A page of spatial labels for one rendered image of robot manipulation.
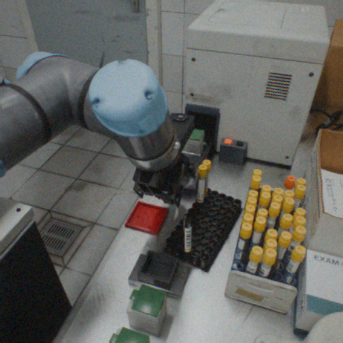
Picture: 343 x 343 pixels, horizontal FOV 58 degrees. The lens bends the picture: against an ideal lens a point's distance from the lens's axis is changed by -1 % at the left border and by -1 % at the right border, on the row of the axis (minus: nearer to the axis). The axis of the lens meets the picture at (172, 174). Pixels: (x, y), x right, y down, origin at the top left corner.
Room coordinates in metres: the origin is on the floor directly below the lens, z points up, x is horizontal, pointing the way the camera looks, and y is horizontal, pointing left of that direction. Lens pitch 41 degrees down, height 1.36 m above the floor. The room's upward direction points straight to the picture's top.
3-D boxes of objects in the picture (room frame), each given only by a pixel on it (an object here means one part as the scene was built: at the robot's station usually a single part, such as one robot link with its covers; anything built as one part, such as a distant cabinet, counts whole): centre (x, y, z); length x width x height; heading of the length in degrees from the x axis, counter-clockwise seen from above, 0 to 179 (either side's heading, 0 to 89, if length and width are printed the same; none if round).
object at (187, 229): (0.33, -0.03, 0.93); 0.01 x 0.01 x 0.10; 60
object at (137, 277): (0.29, 0.02, 0.89); 0.09 x 0.05 x 0.04; 71
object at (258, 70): (0.75, -0.20, 1.03); 0.31 x 0.27 x 0.30; 161
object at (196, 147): (0.57, -0.04, 0.95); 0.05 x 0.04 x 0.06; 71
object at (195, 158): (0.60, -0.05, 0.92); 0.21 x 0.07 x 0.05; 161
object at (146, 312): (0.22, 0.04, 0.91); 0.05 x 0.04 x 0.07; 71
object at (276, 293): (0.34, -0.16, 0.91); 0.20 x 0.10 x 0.07; 161
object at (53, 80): (0.35, 0.14, 1.18); 0.11 x 0.11 x 0.08; 63
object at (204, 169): (0.40, -0.06, 0.93); 0.17 x 0.09 x 0.11; 150
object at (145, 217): (0.43, 0.05, 0.88); 0.07 x 0.07 x 0.01; 71
